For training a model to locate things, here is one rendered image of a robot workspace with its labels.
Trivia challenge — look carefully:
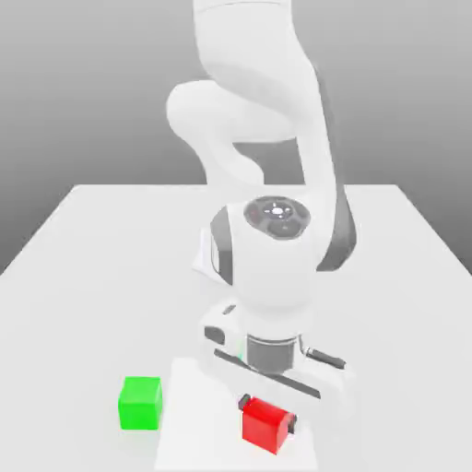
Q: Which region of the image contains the small red cube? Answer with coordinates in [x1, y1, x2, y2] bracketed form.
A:
[241, 395, 296, 455]

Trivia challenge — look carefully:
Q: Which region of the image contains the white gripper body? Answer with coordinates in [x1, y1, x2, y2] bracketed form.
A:
[196, 345, 356, 416]

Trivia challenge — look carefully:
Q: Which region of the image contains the small green cube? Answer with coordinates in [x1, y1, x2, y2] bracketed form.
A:
[117, 375, 164, 431]

